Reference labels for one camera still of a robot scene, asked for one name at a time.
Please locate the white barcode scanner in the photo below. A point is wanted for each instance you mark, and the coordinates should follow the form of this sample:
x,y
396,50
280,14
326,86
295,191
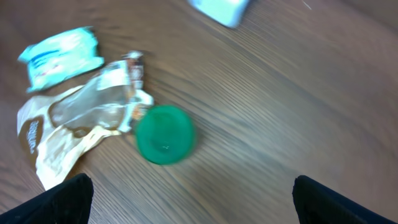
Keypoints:
x,y
226,12

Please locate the teal tissue pack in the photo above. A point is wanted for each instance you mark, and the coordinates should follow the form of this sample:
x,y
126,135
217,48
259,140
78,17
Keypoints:
x,y
61,57

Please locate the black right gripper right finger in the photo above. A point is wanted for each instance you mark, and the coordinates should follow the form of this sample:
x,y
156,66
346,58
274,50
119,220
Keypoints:
x,y
317,204

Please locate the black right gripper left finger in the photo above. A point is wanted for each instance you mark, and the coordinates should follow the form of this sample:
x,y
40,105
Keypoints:
x,y
66,203

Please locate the beige brown snack pouch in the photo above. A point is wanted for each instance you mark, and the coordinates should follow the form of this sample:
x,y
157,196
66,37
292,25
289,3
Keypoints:
x,y
55,131

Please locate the green lid jar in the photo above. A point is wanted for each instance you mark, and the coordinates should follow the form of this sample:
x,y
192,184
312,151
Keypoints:
x,y
165,135

